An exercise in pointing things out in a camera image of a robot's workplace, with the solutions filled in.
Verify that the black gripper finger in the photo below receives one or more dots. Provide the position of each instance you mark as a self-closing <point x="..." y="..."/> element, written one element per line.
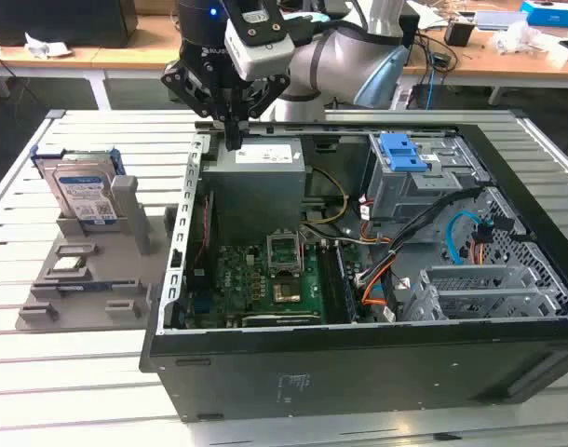
<point x="265" y="95"/>
<point x="191" y="90"/>

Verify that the hard disk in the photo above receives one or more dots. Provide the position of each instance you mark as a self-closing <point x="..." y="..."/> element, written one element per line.
<point x="84" y="195"/>

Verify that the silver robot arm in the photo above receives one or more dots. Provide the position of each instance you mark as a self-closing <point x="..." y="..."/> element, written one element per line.
<point x="326" y="60"/>

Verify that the long wooden desk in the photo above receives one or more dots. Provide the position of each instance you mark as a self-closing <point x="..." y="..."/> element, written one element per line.
<point x="125" y="58"/>

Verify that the grey power supply unit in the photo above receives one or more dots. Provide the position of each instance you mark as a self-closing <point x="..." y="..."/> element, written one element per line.
<point x="256" y="195"/>

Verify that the large black box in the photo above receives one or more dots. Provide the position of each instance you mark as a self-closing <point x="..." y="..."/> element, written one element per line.
<point x="60" y="21"/>

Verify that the blue plastic bay latch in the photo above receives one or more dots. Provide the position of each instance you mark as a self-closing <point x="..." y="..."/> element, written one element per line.
<point x="400" y="156"/>

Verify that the crumpled white paper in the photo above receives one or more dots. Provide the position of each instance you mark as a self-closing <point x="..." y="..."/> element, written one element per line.
<point x="46" y="46"/>

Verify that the thin metal locking lever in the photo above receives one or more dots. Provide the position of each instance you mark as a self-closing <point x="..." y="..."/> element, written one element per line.
<point x="304" y="249"/>

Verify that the grey metal drive cage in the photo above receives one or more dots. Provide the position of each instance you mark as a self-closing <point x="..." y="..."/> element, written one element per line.
<point x="396" y="195"/>

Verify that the green motherboard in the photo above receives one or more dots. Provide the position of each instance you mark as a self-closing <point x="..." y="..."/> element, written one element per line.
<point x="237" y="279"/>

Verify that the grey parts rack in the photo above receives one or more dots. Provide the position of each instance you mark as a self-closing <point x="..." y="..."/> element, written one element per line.
<point x="107" y="265"/>

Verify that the CPU socket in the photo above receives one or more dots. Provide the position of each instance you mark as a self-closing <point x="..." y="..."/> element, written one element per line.
<point x="288" y="292"/>

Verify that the black RAM slot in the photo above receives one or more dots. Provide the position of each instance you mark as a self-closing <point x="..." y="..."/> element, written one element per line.
<point x="328" y="284"/>
<point x="347" y="284"/>

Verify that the silver CPU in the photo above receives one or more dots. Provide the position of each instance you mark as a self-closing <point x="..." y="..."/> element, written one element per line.
<point x="67" y="264"/>

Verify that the blue RAM stick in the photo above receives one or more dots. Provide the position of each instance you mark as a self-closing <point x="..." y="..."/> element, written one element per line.
<point x="86" y="285"/>

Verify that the wooden desk with clutter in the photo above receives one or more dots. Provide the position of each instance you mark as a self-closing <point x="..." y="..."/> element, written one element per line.
<point x="498" y="70"/>

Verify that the clear plastic bag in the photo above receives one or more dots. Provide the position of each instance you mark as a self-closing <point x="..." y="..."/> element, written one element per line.
<point x="531" y="39"/>

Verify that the black open PC case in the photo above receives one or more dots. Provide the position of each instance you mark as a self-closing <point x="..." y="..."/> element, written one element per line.
<point x="358" y="372"/>

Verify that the blue cardboard box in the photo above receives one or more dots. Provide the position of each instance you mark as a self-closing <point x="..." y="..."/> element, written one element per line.
<point x="551" y="11"/>

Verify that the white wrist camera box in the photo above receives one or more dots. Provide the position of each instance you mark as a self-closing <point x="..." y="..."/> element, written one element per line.
<point x="265" y="58"/>

